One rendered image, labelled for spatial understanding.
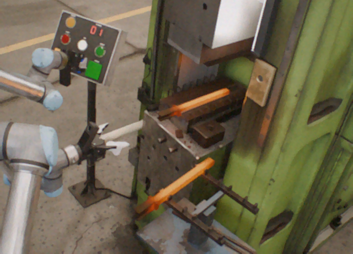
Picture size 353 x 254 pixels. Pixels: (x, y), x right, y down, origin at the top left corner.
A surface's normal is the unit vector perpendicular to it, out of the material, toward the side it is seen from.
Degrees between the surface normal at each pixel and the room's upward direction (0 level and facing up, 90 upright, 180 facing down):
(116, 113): 0
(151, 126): 90
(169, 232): 0
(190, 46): 90
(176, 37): 90
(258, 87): 90
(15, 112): 0
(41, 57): 60
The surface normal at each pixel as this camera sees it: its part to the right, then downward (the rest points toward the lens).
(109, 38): -0.29, 0.04
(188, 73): 0.64, 0.53
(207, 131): 0.14, -0.79
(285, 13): -0.76, 0.30
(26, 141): 0.04, -0.27
